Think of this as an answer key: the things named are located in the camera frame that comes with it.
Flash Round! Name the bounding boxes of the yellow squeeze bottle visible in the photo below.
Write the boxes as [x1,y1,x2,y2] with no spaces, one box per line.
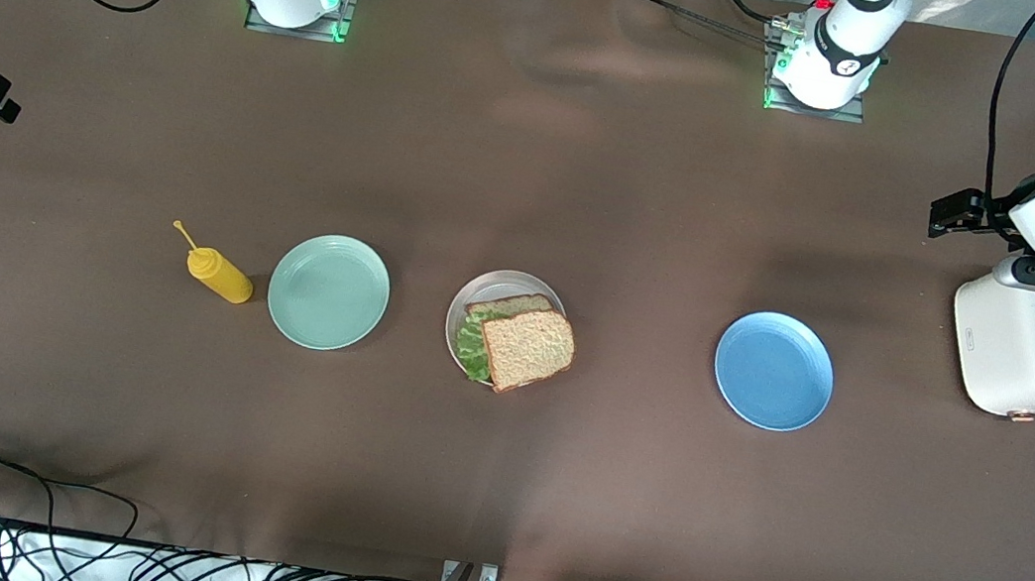
[163,219,263,307]

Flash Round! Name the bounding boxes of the brown bread slice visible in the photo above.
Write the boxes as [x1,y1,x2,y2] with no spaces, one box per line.
[464,285,560,329]
[472,301,581,404]

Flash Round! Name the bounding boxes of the green lettuce leaf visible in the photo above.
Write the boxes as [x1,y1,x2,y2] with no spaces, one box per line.
[450,306,504,387]

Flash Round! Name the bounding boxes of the blue plate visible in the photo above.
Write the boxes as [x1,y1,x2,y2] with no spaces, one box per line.
[706,304,844,439]

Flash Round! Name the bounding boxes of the mint green plate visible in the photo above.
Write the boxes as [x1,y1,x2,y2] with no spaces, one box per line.
[261,227,398,360]

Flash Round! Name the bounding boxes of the beige plate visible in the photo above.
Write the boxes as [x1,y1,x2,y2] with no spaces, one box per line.
[437,263,574,399]

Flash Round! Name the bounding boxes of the brown table cloth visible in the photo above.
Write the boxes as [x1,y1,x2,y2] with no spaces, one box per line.
[0,0,1035,581]

